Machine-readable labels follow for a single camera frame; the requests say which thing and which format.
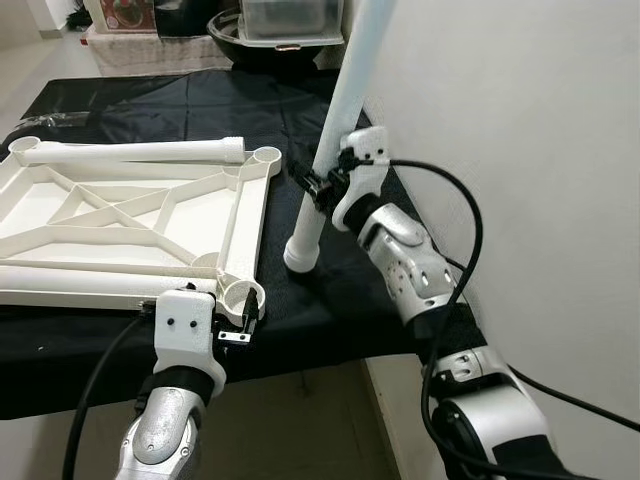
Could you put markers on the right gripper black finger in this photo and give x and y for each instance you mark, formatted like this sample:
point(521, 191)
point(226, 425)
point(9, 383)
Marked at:
point(305, 180)

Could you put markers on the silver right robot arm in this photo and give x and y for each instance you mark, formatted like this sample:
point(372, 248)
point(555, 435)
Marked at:
point(410, 265)

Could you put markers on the white plastic children table top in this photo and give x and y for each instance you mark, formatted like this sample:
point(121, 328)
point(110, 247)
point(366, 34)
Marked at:
point(40, 210)

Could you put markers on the black tablecloth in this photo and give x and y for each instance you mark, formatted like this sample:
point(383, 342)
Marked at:
point(320, 320)

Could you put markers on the black round basin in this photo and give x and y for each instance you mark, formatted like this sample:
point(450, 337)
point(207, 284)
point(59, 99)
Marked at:
point(230, 50)

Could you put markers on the clear plastic storage box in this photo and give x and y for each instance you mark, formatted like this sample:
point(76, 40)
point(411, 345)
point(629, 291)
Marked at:
point(290, 20)

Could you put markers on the black bag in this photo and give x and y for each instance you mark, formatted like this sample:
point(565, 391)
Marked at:
point(195, 15)

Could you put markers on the beige low platform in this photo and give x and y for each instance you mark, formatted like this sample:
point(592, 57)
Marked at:
point(150, 52)

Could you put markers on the orange-lidded box with red print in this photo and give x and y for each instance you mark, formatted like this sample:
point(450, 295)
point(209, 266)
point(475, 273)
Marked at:
point(125, 12)

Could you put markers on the clear tape strip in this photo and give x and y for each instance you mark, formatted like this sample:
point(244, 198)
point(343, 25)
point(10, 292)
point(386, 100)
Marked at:
point(50, 119)

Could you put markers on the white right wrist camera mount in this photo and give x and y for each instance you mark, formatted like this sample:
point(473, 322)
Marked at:
point(365, 170)

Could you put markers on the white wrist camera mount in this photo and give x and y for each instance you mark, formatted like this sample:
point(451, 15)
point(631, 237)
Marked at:
point(188, 330)
point(365, 170)

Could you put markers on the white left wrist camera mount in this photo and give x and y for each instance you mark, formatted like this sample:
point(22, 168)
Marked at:
point(188, 330)

